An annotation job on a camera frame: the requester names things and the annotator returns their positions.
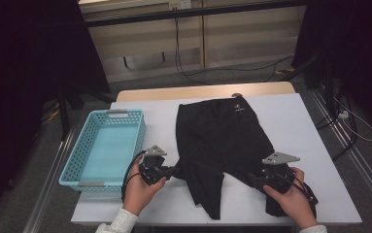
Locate white table cover sheet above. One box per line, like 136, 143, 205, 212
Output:
71, 92, 362, 226

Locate black horizontal bar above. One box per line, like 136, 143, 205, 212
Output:
85, 0, 308, 28

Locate person's right hand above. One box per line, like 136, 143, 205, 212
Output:
262, 166, 320, 230

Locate black floor cable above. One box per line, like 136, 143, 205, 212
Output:
314, 93, 357, 163

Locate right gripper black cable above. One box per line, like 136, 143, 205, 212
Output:
284, 179, 319, 217

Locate black hanging cable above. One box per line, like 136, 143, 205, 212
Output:
173, 8, 294, 85

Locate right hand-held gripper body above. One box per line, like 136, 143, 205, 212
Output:
261, 150, 301, 195

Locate white wall socket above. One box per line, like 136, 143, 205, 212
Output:
168, 0, 192, 10

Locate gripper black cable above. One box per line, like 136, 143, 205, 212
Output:
120, 150, 146, 203
284, 179, 319, 217

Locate black stand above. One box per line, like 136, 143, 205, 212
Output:
55, 83, 117, 142
279, 52, 337, 115

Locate black pants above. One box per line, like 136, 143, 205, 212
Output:
172, 95, 319, 220

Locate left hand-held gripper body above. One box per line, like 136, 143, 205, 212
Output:
139, 145, 172, 186

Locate person's left hand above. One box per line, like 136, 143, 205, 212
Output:
122, 161, 168, 216

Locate beige cabinet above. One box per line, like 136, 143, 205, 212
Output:
78, 0, 308, 83

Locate black curtain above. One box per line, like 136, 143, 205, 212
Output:
291, 0, 372, 137
0, 0, 112, 227

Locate wooden table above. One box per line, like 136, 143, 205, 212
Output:
71, 81, 362, 227

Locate metal floor rail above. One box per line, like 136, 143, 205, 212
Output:
22, 125, 78, 233
308, 88, 372, 221

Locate light blue plastic basket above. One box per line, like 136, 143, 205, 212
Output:
58, 109, 148, 192

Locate white cable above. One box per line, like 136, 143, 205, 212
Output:
332, 95, 372, 143

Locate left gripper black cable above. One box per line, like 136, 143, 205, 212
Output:
120, 150, 146, 203

